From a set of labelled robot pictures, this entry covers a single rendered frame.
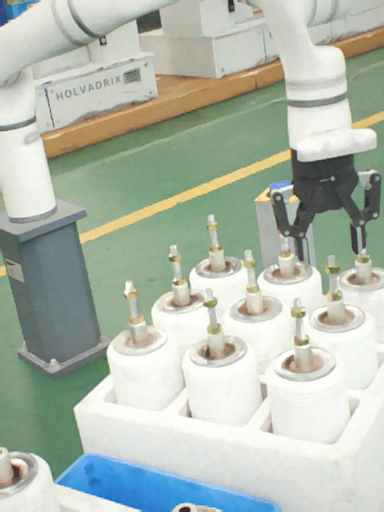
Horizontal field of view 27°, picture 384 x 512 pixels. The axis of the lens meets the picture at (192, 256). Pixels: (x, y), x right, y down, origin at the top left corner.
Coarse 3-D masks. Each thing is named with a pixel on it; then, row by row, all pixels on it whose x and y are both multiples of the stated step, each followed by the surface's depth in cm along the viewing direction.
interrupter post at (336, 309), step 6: (330, 300) 106; (336, 300) 105; (342, 300) 105; (330, 306) 106; (336, 306) 105; (342, 306) 105; (330, 312) 106; (336, 312) 105; (342, 312) 106; (330, 318) 106; (336, 318) 106; (342, 318) 106
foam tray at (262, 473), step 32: (96, 416) 108; (128, 416) 106; (160, 416) 105; (256, 416) 102; (352, 416) 99; (96, 448) 111; (128, 448) 108; (160, 448) 105; (192, 448) 102; (224, 448) 99; (256, 448) 97; (288, 448) 95; (320, 448) 94; (352, 448) 93; (224, 480) 102; (256, 480) 99; (288, 480) 96; (320, 480) 94; (352, 480) 92
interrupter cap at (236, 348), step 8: (224, 336) 106; (232, 336) 106; (200, 344) 106; (232, 344) 105; (240, 344) 104; (192, 352) 104; (200, 352) 104; (208, 352) 104; (232, 352) 103; (240, 352) 102; (192, 360) 102; (200, 360) 102; (208, 360) 101; (216, 360) 101; (224, 360) 101; (232, 360) 101
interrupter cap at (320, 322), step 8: (352, 304) 109; (312, 312) 109; (320, 312) 109; (352, 312) 108; (360, 312) 107; (312, 320) 107; (320, 320) 107; (328, 320) 107; (352, 320) 106; (360, 320) 105; (320, 328) 105; (328, 328) 104; (336, 328) 104; (344, 328) 104; (352, 328) 104
